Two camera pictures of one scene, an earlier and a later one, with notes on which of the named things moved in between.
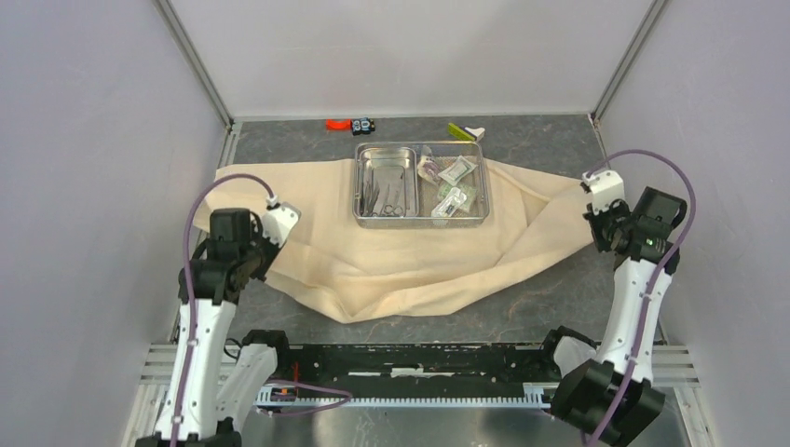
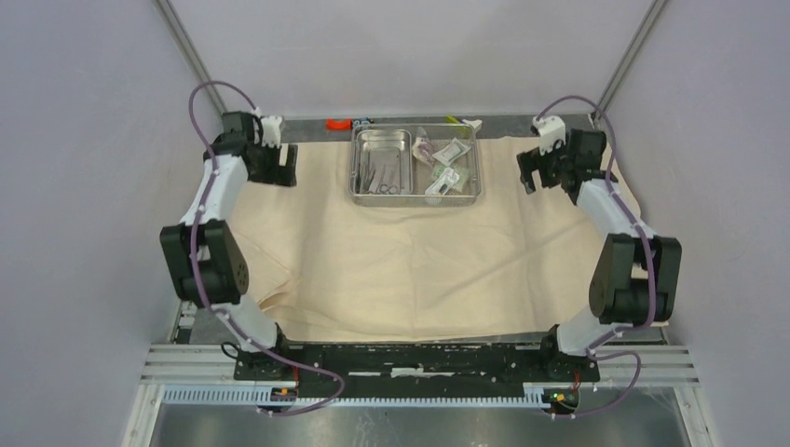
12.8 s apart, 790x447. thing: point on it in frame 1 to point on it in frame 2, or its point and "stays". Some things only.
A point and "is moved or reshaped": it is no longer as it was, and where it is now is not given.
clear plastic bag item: (451, 204) to (448, 179)
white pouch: (455, 171) to (447, 154)
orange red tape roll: (339, 125) stays
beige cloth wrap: (348, 272) is moved or reshaped
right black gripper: (617, 206) to (533, 160)
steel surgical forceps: (372, 195) to (362, 181)
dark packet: (429, 168) to (423, 150)
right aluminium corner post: (649, 22) stays
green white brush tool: (466, 132) is moved or reshaped
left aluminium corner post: (195, 61) stays
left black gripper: (256, 231) to (280, 174)
